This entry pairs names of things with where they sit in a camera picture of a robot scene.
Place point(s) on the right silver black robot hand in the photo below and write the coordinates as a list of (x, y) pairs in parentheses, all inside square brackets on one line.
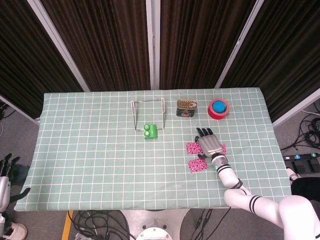
[(210, 146)]

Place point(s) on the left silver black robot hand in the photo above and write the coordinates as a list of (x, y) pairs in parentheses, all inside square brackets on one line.
[(5, 190)]

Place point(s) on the pink patterned pouch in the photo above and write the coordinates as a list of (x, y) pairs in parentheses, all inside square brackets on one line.
[(192, 148), (197, 165)]

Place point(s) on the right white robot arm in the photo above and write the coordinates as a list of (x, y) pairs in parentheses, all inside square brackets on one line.
[(230, 177)]

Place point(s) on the red tape roll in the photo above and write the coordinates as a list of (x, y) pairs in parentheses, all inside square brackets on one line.
[(217, 116)]

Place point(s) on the blue ball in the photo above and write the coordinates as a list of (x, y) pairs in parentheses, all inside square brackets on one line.
[(219, 106)]

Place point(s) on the dark green luncheon meat can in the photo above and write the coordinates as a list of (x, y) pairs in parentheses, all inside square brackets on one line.
[(186, 112)]

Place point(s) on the green toy building block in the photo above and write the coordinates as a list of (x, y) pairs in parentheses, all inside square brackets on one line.
[(153, 133)]

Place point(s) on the green white checked tablecloth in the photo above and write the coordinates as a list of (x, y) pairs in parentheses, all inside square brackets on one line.
[(87, 162)]

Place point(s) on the black foot pedal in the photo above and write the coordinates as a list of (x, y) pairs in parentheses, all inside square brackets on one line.
[(314, 165), (300, 166)]

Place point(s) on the black trouser leg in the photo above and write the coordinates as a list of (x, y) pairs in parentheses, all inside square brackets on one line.
[(307, 185)]

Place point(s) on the dark fabric partition panel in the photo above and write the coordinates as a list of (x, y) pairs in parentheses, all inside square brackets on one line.
[(200, 37), (25, 62), (287, 62), (105, 37)]

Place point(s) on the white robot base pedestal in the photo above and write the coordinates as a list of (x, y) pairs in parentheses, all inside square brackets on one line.
[(152, 222)]

